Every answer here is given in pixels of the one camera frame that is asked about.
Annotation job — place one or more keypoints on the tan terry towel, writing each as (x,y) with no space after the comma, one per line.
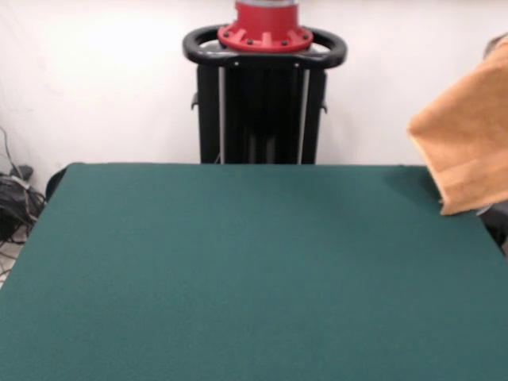
(468,139)

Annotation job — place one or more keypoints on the dark green table cloth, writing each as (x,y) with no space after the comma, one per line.
(198,278)

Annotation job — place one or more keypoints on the red robot base column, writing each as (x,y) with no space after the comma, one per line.
(266,24)

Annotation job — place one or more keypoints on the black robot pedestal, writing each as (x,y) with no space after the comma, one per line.
(262,111)

